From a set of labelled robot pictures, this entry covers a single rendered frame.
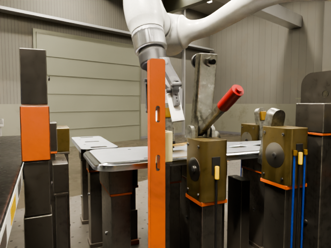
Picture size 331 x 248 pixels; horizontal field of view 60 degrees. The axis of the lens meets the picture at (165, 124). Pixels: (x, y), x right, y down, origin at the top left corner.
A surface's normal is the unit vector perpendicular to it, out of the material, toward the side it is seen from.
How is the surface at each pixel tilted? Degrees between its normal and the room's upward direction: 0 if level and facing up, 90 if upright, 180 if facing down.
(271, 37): 90
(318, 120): 90
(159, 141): 90
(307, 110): 90
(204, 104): 99
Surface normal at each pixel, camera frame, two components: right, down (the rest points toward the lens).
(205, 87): 0.39, 0.22
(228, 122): -0.74, 0.05
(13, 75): 0.67, 0.05
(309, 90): -0.92, 0.03
